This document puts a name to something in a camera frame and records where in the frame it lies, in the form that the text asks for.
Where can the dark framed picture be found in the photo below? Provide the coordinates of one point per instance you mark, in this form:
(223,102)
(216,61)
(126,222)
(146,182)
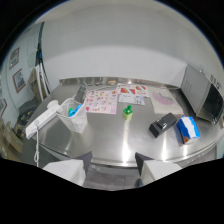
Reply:
(13,58)

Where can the black GoPro battery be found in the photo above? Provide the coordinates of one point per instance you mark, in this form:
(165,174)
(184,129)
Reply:
(162,124)

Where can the white printed paper sheet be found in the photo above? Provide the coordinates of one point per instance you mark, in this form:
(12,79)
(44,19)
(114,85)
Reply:
(132,99)

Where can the blue marker pen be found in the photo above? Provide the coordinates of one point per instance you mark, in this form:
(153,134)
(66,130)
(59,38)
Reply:
(75,110)

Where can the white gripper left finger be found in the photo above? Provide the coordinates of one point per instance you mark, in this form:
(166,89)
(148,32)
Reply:
(69,168)

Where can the red printed leaflet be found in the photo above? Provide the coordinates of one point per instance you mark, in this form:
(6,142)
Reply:
(134,89)

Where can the pink sticker sheet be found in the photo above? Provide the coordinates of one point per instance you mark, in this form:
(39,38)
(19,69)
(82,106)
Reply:
(101,101)

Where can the green marker pen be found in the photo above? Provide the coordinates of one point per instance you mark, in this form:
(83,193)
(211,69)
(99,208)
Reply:
(70,110)

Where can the small green toy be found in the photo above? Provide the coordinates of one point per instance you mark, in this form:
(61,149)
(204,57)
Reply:
(127,112)

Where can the cardboard box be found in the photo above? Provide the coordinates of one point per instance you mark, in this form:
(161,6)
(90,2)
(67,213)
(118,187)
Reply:
(10,139)

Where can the pink patterned plastic bag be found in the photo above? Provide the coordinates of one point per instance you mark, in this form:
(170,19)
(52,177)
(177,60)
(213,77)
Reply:
(164,101)

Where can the blue tissue pack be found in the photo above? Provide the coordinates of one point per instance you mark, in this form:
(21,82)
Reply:
(188,130)

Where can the red framed picture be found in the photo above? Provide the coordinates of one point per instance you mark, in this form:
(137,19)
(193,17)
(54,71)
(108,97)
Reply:
(18,80)

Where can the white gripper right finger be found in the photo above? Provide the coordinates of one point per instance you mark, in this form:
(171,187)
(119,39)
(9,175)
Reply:
(156,168)

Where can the grey microwave oven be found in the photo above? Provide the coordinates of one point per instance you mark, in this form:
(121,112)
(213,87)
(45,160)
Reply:
(203,96)

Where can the white power strip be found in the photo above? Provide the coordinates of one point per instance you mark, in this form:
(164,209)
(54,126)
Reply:
(42,117)

